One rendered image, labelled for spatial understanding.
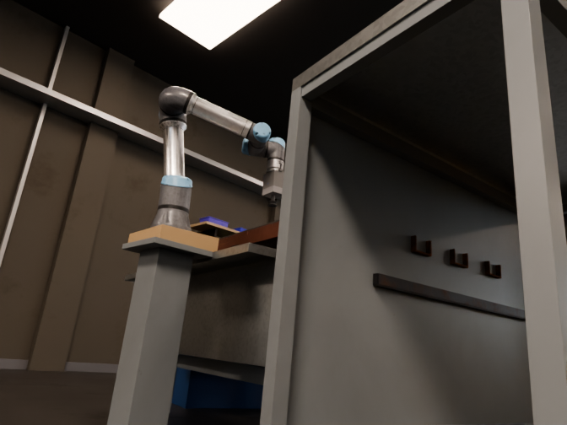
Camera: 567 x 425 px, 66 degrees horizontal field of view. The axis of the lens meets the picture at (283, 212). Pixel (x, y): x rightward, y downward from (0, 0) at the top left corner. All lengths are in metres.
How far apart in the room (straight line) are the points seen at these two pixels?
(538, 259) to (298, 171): 0.61
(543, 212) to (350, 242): 0.64
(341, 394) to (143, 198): 4.30
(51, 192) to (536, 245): 4.53
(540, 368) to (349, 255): 0.67
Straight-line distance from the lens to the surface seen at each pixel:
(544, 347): 0.62
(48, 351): 4.67
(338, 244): 1.16
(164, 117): 1.96
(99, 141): 5.05
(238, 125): 1.84
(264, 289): 1.59
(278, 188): 1.89
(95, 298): 4.88
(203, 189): 5.67
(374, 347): 1.23
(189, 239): 1.60
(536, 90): 0.72
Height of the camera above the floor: 0.35
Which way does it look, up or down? 18 degrees up
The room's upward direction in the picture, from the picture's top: 5 degrees clockwise
